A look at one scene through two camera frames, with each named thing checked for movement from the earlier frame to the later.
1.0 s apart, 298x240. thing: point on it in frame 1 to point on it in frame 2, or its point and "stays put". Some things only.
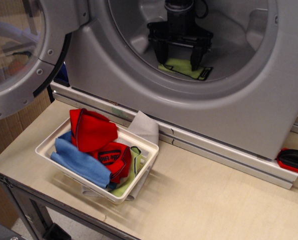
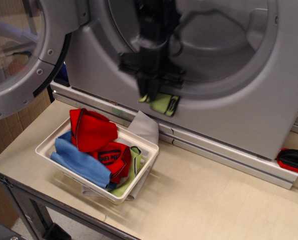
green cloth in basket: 136,155 stays put
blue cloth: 85,166 stays put
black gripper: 180,28 to 152,62
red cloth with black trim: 94,134 stays put
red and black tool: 295,160 stays put
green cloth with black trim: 184,66 to 165,103
